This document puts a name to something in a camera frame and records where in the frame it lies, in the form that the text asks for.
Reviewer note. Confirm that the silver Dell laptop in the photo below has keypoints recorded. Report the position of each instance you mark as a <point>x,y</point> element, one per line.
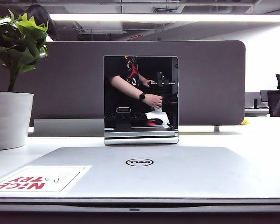
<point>177,177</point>

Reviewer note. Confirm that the white red-lettered laptop sticker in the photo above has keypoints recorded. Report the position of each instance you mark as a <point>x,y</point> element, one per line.
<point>60,177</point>

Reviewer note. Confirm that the black-screen tablet with silver stand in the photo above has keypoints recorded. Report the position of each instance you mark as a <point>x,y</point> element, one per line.
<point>140,130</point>

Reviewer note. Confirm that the gray fabric desk partition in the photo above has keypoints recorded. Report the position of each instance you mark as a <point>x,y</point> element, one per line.
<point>207,81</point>

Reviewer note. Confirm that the long ceiling light strip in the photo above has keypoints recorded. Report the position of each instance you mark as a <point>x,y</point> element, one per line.
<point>154,17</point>

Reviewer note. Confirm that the yellow object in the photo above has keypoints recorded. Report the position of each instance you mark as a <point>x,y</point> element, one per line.
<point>245,121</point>

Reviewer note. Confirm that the small black desk object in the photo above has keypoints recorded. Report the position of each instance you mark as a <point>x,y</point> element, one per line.
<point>255,103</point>

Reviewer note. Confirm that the white ribbed plant pot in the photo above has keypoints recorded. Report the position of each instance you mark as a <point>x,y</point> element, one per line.
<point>9,121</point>

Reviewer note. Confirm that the person's dark-haired head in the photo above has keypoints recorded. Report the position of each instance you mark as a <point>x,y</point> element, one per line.
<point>40,16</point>

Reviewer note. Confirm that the artificial green leafy plant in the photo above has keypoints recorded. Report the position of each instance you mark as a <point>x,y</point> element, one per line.
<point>16,39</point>

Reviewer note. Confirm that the gray metal partition base rail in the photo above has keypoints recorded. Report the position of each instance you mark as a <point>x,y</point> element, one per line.
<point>67,128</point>

